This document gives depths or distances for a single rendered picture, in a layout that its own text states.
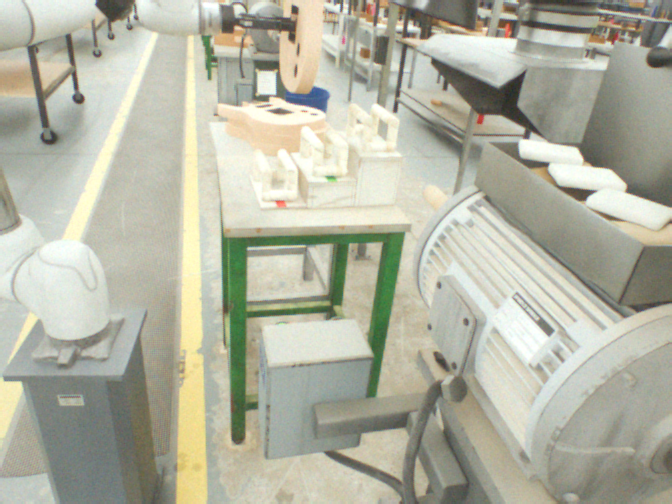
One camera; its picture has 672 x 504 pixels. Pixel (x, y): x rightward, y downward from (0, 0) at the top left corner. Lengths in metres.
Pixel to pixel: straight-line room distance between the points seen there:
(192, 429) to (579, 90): 1.81
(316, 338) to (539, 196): 0.39
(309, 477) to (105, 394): 0.87
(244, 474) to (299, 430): 1.19
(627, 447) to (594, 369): 0.09
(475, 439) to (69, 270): 0.98
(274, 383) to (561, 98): 0.56
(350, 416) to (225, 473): 1.27
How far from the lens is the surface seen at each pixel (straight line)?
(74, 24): 1.31
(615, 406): 0.53
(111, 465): 1.66
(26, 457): 2.23
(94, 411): 1.51
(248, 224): 1.53
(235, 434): 2.05
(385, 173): 1.68
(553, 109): 0.79
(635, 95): 0.73
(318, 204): 1.65
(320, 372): 0.77
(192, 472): 2.05
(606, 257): 0.53
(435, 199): 0.96
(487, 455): 0.69
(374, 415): 0.81
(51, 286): 1.35
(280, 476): 2.02
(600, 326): 0.55
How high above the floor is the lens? 1.62
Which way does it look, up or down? 29 degrees down
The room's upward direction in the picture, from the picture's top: 6 degrees clockwise
